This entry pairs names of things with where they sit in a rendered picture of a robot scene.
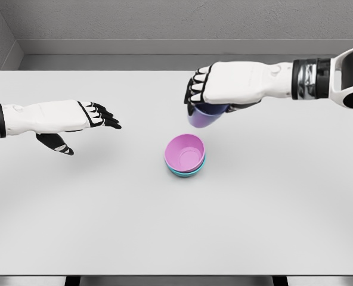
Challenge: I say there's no teal bowl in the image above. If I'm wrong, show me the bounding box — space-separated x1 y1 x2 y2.
165 154 207 179

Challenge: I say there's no purple cup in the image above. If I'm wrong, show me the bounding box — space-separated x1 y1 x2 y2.
187 102 230 130

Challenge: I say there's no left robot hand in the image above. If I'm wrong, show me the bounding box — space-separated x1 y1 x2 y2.
31 100 122 157

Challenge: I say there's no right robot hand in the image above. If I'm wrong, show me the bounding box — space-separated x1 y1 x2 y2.
183 61 262 117

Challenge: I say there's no pink bowl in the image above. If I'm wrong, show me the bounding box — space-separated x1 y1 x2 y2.
164 133 206 173

